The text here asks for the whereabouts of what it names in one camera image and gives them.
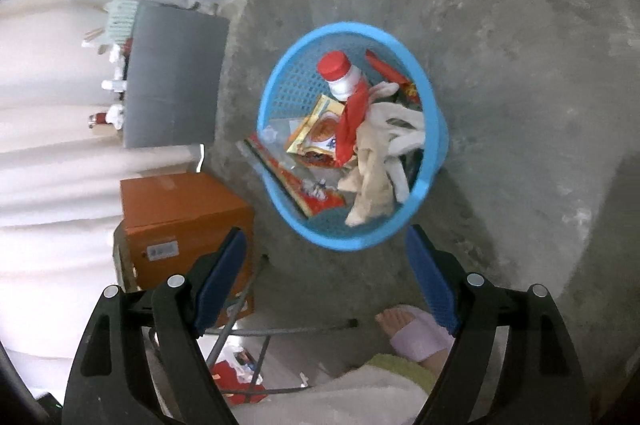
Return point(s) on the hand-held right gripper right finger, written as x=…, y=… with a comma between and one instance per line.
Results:
x=435, y=285

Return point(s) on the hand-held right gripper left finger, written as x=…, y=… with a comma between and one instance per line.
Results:
x=220, y=280

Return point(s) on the blue plastic mesh basket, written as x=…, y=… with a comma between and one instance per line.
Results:
x=295, y=75

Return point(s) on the purple slipper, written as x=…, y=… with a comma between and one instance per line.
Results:
x=425, y=335

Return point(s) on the person's foot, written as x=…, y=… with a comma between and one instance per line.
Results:
x=395, y=322

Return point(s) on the orange cardboard box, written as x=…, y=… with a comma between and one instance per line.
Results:
x=185, y=215

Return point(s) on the red plastic bag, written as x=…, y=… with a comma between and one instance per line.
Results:
x=230, y=375

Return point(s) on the red flat packet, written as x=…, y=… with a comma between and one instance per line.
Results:
x=300, y=195

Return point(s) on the white cloth gloves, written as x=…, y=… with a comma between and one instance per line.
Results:
x=372, y=175

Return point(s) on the gold snack packet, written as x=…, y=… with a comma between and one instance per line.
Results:
x=320, y=125

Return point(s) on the red plastic strip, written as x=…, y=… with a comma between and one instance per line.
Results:
x=352, y=120

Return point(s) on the white curtain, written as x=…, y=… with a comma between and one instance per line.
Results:
x=50, y=205

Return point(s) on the grey cabinet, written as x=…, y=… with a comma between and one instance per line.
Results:
x=175, y=75

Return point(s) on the red packet gold print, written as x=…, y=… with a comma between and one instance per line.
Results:
x=387, y=67

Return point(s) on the small white bottle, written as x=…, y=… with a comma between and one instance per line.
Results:
x=112, y=85

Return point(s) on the white bottle red cap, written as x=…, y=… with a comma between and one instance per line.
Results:
x=344, y=80

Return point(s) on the wooden chopsticks bundle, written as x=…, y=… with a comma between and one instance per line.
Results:
x=95, y=35

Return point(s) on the small green basket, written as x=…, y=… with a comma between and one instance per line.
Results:
x=120, y=20

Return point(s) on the metal table frame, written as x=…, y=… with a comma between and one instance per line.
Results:
x=290, y=330

